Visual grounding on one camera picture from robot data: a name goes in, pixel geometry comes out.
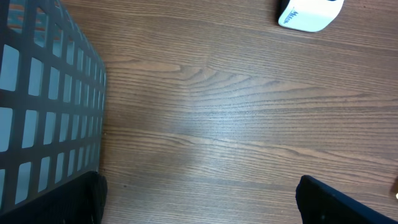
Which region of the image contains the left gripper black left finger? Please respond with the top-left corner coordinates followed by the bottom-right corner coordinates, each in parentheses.
top-left (1, 171), bottom-right (108, 224)

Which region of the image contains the grey plastic basket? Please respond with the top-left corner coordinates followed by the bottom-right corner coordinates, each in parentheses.
top-left (1, 0), bottom-right (107, 214)

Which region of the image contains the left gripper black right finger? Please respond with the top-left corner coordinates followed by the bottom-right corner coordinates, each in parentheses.
top-left (295, 175), bottom-right (397, 224)

